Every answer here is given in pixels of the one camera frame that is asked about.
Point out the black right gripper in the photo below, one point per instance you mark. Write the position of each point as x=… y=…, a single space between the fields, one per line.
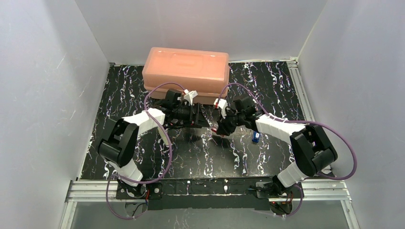
x=223 y=125

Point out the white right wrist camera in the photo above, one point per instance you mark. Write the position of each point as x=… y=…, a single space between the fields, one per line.
x=221 y=105

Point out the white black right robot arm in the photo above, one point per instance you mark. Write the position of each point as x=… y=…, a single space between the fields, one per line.
x=311 y=147

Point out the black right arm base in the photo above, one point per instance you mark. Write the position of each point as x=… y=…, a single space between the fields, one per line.
x=267 y=189

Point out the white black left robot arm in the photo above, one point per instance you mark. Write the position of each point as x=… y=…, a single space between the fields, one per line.
x=119 y=140

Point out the red white staple box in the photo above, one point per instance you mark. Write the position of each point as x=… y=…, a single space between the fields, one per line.
x=214 y=128

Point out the aluminium front frame rail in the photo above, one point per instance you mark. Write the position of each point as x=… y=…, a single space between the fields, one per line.
x=95 y=190

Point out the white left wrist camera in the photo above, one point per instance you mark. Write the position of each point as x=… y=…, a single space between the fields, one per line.
x=189 y=96

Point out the aluminium frame rail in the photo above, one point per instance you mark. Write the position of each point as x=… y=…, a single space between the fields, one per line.
x=95 y=190
x=300 y=89

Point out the aluminium right frame rail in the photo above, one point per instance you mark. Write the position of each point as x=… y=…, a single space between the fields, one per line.
x=300 y=89

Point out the black marble pattern mat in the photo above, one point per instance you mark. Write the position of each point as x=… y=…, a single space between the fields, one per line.
x=198 y=153

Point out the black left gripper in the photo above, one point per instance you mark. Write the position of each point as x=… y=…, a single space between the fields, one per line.
x=195 y=114

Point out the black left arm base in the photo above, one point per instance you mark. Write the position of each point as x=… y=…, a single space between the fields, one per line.
x=145 y=191

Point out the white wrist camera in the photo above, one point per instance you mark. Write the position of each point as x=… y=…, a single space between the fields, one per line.
x=189 y=96
x=221 y=105

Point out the pink translucent plastic storage box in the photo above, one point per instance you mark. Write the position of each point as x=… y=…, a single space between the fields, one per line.
x=205 y=72

